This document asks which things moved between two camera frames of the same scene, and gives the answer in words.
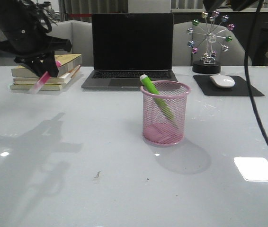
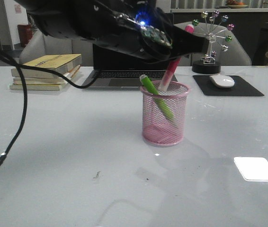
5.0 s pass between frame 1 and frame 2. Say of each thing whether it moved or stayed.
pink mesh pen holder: stayed
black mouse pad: stayed
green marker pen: stayed
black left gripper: moved
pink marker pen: moved
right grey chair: stayed
